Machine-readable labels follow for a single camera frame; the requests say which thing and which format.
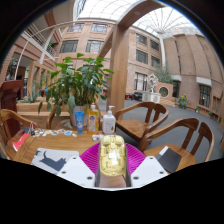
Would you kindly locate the yellow flower pot plant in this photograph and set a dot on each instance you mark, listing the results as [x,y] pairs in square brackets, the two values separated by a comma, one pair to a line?
[182,101]

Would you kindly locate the white pump bottle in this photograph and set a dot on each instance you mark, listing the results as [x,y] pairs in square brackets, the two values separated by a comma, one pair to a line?
[109,123]

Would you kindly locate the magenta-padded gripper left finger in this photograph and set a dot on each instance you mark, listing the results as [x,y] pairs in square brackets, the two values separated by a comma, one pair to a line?
[77,171]

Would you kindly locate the yellow dish soap bottle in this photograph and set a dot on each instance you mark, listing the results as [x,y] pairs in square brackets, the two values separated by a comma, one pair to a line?
[93,120]

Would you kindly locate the blue squeeze tube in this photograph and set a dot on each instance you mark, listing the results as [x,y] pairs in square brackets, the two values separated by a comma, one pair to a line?
[79,122]

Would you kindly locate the bunch of keys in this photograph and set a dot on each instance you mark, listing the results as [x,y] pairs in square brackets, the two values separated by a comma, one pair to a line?
[32,130]

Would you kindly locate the dark red wooden lectern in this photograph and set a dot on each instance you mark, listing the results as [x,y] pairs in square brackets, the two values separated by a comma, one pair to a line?
[8,96]

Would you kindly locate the white outdoor sculpture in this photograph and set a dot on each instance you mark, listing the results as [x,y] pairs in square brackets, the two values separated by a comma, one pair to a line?
[152,82]

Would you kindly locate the green potted plant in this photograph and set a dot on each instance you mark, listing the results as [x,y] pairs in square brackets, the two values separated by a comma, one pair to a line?
[78,83]

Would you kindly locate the wooden planter with plants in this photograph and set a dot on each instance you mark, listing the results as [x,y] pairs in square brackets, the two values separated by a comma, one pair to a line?
[31,105]

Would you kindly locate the small printed sticker card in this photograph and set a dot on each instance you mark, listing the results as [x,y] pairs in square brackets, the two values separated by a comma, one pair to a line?
[45,133]
[68,133]
[61,131]
[53,133]

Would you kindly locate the white crumpled wrapper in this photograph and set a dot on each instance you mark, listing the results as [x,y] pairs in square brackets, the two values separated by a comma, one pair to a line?
[97,137]

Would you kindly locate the white cat-print mouse pad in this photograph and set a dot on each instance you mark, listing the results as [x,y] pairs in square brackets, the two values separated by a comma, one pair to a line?
[50,160]

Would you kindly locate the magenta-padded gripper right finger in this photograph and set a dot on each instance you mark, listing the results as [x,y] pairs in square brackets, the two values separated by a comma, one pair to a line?
[146,170]

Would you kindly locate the yellow translucent computer mouse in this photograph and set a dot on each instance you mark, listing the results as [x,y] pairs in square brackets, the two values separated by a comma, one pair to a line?
[112,155]

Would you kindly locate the red book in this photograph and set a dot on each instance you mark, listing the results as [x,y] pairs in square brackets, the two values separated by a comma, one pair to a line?
[20,141]

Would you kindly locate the round-back wooden chair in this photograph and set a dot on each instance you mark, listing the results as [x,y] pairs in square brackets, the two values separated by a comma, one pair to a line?
[131,126]
[13,117]
[173,126]
[50,118]

